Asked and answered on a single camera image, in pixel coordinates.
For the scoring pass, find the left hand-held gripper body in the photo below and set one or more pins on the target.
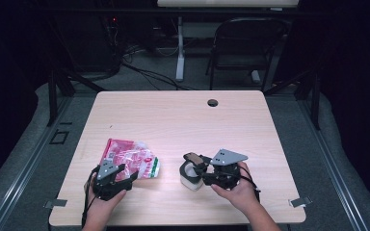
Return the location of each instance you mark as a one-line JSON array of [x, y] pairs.
[[109, 184]]

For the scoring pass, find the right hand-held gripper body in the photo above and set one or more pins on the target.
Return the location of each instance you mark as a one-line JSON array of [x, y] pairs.
[[226, 173]]

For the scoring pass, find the pink printed plastic bag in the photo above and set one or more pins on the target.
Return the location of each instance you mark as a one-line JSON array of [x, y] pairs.
[[131, 154]]

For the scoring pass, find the person's left hand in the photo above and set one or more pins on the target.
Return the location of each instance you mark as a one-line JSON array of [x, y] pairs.
[[104, 205]]

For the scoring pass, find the person's right hand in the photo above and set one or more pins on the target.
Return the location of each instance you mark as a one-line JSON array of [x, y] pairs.
[[242, 194]]

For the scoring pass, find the black metal stand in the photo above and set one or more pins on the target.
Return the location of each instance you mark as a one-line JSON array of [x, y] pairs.
[[315, 102], [52, 96]]

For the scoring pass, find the dark equipment rack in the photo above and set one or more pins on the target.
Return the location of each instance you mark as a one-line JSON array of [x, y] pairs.
[[90, 48]]

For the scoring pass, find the black folding chair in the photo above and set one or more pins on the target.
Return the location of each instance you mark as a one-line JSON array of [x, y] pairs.
[[250, 30]]

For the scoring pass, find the white desk with white legs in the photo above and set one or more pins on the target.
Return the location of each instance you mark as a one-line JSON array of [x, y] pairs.
[[228, 3]]

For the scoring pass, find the grey metal bracket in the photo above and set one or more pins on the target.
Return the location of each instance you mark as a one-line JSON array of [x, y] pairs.
[[57, 203], [300, 201]]

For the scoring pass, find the aluminium floor rail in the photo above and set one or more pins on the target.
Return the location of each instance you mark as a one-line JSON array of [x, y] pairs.
[[22, 179], [334, 173]]

